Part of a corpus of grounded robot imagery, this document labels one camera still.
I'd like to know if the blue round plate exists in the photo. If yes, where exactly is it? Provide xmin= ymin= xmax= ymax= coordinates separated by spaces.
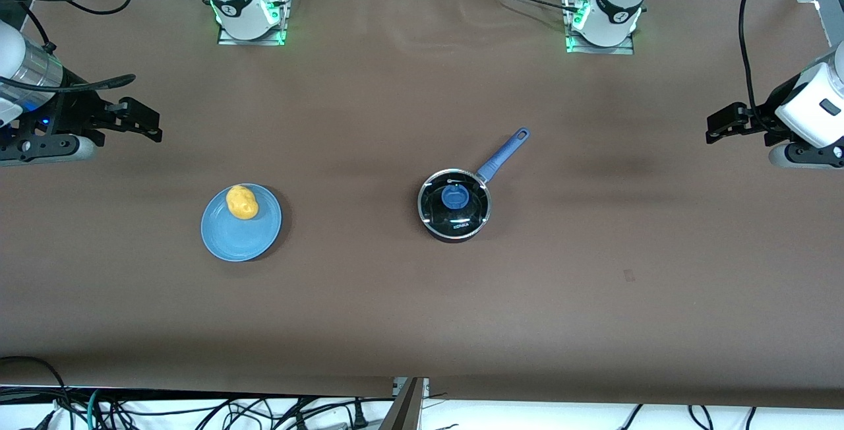
xmin=200 ymin=183 xmax=283 ymax=262

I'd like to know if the brown table cover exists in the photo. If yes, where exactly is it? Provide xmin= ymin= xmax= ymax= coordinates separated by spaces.
xmin=0 ymin=0 xmax=844 ymax=411

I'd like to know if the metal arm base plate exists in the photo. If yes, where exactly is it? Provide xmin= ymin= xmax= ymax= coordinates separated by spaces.
xmin=562 ymin=0 xmax=636 ymax=56
xmin=217 ymin=0 xmax=292 ymax=47

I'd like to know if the yellow potato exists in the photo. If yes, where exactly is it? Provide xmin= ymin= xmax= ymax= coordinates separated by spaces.
xmin=226 ymin=185 xmax=260 ymax=221

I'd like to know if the flat black cable strap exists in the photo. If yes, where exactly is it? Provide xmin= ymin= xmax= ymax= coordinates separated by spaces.
xmin=0 ymin=73 xmax=137 ymax=93

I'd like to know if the glass lid with blue knob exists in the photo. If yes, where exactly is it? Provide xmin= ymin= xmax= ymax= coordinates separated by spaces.
xmin=419 ymin=169 xmax=493 ymax=240

